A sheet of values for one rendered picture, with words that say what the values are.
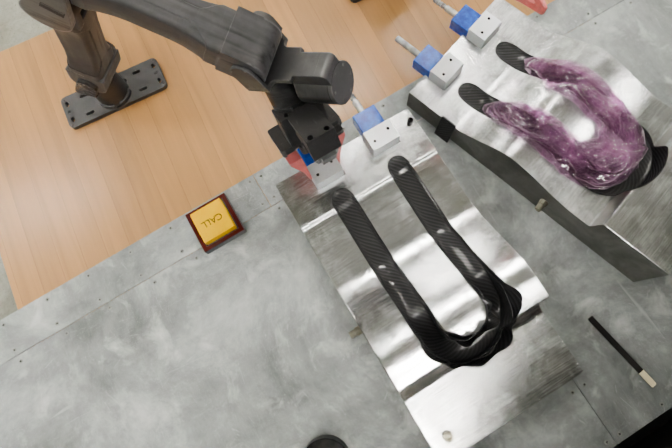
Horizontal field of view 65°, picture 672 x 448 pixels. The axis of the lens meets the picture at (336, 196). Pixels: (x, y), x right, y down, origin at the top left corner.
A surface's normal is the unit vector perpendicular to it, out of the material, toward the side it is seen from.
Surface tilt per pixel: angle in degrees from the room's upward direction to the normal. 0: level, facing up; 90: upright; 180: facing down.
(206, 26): 22
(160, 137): 0
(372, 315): 28
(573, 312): 0
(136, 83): 0
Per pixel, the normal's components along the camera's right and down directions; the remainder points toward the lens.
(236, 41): 0.33, -0.13
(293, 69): -0.43, -0.34
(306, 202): -0.04, -0.25
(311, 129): -0.29, -0.64
